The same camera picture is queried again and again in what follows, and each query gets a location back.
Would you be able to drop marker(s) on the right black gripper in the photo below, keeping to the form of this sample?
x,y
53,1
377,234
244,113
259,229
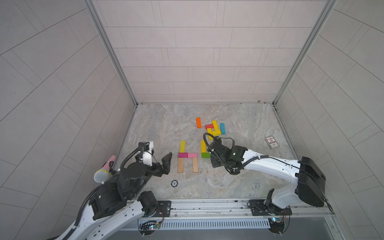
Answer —
x,y
212,159

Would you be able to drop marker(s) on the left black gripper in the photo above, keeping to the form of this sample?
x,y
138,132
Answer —
x,y
160,171

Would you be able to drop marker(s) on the tan wooden block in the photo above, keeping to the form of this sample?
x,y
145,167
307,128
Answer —
x,y
195,165
180,165

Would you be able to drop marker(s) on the magenta block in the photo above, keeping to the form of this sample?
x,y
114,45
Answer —
x,y
183,155

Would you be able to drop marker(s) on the yellow block small horizontal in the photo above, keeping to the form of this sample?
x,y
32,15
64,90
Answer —
x,y
216,133

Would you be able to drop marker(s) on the teal block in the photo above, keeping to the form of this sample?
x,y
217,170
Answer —
x,y
222,128

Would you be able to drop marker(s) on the yellow block short vertical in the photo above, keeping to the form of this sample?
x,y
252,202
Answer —
x,y
210,132

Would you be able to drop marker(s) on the pink block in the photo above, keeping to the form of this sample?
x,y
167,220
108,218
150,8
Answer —
x,y
192,155

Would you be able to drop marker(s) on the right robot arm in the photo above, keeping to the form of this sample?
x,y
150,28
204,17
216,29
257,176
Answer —
x,y
306,180

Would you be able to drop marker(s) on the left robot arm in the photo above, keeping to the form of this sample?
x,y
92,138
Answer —
x,y
121,199

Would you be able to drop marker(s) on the yellow block upper diagonal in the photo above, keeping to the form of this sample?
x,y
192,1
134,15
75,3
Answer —
x,y
215,124

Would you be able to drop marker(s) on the small printed card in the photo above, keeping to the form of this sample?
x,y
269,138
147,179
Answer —
x,y
272,143

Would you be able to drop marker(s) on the orange block top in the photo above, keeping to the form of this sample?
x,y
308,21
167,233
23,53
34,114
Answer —
x,y
198,121

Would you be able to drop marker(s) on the pink microphone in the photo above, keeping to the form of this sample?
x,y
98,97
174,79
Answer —
x,y
106,172

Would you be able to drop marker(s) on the left circuit board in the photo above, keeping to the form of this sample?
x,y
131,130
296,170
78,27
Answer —
x,y
148,228

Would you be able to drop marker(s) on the circuit board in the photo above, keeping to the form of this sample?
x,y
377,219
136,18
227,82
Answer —
x,y
277,225
148,228

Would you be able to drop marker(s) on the right circuit board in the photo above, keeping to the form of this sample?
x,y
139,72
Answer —
x,y
277,225

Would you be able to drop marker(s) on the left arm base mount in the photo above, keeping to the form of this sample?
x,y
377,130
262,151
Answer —
x,y
163,210

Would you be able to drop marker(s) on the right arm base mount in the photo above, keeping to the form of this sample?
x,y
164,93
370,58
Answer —
x,y
258,208

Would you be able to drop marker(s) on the aluminium rail frame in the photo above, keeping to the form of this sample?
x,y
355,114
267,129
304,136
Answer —
x,y
216,209

